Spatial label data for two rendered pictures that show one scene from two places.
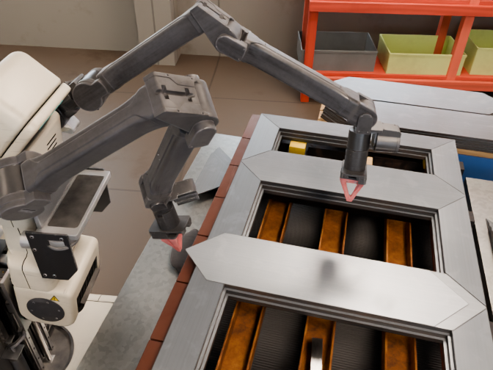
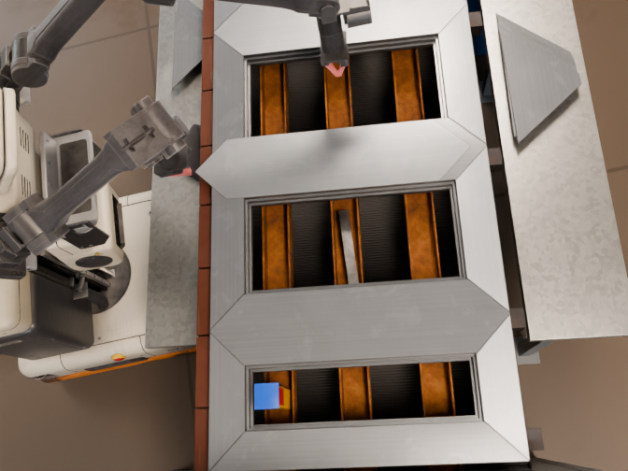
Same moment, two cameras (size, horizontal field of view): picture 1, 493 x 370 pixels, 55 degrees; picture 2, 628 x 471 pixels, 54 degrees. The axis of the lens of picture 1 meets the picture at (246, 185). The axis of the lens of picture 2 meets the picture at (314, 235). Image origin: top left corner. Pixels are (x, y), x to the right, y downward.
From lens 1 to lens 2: 0.59 m
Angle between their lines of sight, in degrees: 32
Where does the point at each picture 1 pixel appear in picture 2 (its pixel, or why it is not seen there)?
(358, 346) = not seen: hidden behind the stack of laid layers
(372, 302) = (381, 173)
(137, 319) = (178, 240)
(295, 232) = (300, 77)
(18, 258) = not seen: hidden behind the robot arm
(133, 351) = (187, 269)
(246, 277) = (262, 184)
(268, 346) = (305, 216)
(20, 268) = (56, 247)
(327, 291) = (339, 174)
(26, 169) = (36, 218)
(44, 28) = not seen: outside the picture
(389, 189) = (383, 21)
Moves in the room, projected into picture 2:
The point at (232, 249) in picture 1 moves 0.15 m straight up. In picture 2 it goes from (239, 157) to (225, 133)
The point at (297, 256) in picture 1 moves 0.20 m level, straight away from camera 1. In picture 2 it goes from (304, 144) to (297, 80)
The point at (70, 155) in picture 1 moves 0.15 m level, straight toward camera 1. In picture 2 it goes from (70, 204) to (112, 261)
